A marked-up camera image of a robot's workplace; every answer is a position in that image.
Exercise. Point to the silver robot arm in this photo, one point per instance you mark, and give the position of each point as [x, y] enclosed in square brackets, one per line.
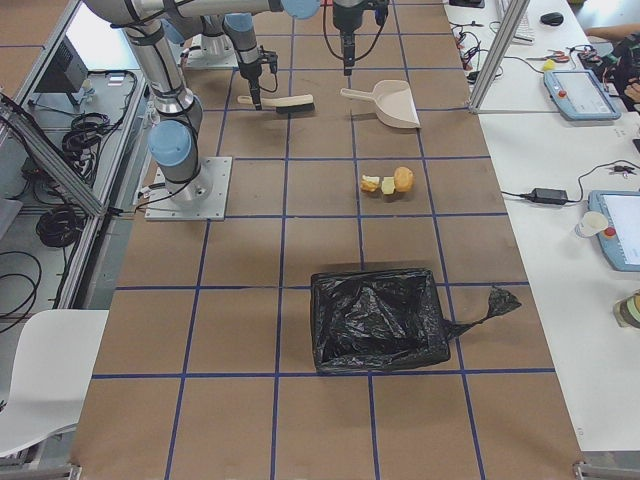
[347, 18]
[150, 26]

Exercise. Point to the black computer mouse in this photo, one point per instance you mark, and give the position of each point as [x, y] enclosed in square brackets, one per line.
[552, 19]

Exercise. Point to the blue teach pendant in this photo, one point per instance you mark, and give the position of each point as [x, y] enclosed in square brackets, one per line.
[619, 241]
[579, 96]

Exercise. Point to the yellow sponge chunk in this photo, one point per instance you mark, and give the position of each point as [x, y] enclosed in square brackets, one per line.
[370, 183]
[388, 186]

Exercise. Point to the blue teach pendant far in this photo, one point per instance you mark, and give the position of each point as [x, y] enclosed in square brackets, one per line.
[579, 96]

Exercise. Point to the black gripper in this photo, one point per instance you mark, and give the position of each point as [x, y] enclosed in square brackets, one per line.
[248, 67]
[345, 19]

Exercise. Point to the blue teach pendant near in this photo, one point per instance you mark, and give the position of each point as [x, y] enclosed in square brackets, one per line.
[619, 241]

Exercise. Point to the white paper cup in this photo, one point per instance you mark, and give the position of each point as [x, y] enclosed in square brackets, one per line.
[590, 224]

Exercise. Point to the beige plastic dustpan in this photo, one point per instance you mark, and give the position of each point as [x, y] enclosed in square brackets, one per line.
[393, 101]

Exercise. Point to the orange handled scissors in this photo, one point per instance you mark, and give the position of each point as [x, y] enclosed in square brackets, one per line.
[558, 56]

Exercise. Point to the aluminium frame post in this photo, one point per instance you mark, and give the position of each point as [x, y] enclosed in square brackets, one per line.
[512, 17]

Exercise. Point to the black bag lined bin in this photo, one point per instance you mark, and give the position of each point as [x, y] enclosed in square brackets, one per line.
[386, 320]

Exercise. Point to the black adapter on desk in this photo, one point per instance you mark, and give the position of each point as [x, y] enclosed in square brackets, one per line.
[549, 196]

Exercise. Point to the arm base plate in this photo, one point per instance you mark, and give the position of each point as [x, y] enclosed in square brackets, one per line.
[204, 198]
[207, 52]

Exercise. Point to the grey electronics box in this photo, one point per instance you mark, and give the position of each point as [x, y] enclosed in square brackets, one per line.
[66, 71]

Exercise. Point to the tape roll stack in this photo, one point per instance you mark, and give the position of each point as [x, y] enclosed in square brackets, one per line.
[626, 312]

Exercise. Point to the white chair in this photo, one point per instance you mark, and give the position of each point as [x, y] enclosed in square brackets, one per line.
[52, 369]

